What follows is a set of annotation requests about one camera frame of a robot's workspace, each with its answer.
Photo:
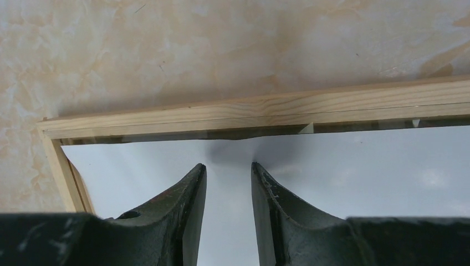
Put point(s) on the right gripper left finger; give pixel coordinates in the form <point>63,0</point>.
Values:
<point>165,230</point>

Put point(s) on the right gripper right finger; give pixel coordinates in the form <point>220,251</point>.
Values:
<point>290,231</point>

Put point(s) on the printed photo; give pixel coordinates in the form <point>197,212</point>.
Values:
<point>405,172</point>

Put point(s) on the wooden picture frame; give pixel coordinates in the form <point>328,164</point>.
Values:
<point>434,97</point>

